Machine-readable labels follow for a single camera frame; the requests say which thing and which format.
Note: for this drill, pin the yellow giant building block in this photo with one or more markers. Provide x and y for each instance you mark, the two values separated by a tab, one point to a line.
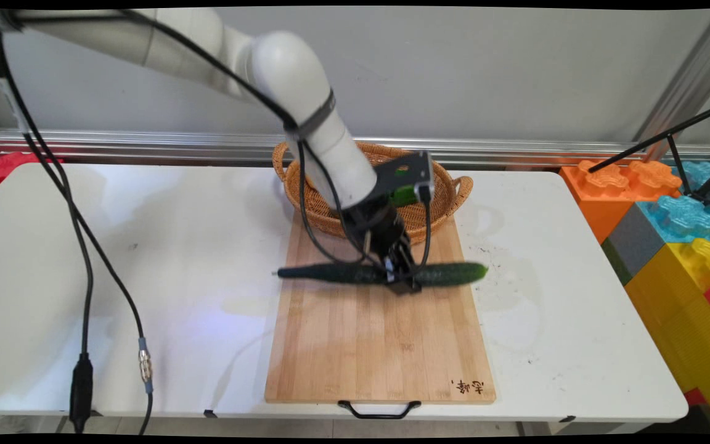
681	320

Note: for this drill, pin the black table latch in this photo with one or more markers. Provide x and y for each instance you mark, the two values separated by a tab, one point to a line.
568	419
210	414

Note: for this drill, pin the green toy bell pepper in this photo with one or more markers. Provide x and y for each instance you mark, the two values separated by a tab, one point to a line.
402	196

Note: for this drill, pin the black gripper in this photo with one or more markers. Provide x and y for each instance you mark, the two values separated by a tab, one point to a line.
376	225

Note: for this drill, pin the orange giant building block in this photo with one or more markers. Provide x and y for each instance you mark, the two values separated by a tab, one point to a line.
601	203

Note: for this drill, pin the blue giant building block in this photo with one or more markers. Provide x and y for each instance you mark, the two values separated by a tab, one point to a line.
681	216

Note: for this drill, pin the woven wicker basket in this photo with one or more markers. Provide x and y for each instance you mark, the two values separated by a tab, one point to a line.
432	216

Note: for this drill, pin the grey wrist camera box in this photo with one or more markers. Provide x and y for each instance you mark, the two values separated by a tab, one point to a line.
407	176

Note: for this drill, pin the grey giant building block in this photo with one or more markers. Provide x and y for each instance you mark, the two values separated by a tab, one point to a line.
632	243

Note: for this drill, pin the dark green cucumber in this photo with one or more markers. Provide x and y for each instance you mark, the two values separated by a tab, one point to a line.
324	273

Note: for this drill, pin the black tripod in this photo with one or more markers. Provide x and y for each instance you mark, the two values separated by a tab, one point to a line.
669	132

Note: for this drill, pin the wooden cutting board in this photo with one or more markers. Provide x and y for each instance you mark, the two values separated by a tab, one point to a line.
379	345

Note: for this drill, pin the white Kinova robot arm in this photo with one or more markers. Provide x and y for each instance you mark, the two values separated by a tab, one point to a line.
287	68

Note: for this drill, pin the aluminium rail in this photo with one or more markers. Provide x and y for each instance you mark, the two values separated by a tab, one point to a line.
515	151

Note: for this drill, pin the aluminium frame post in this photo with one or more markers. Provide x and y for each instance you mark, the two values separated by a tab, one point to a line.
688	80

